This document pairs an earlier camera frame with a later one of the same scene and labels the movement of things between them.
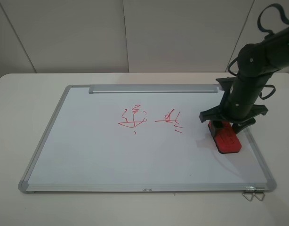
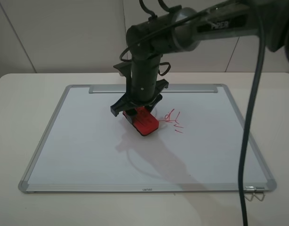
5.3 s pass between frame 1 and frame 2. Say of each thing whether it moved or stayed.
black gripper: moved
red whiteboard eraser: moved
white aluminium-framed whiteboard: stayed
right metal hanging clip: stayed
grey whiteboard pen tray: stayed
